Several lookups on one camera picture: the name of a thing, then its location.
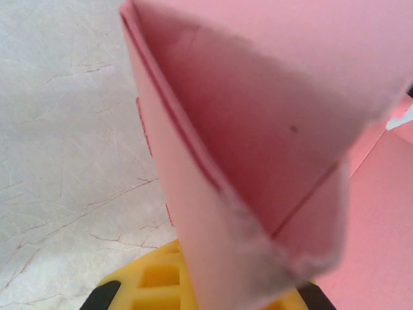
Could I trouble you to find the pink paper box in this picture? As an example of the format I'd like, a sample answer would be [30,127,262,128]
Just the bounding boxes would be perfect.
[117,0,413,310]

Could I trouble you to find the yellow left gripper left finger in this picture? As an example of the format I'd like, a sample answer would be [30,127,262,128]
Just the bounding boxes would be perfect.
[83,238,201,310]

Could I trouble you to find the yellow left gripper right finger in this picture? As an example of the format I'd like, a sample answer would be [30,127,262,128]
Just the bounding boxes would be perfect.
[270,279,336,310]

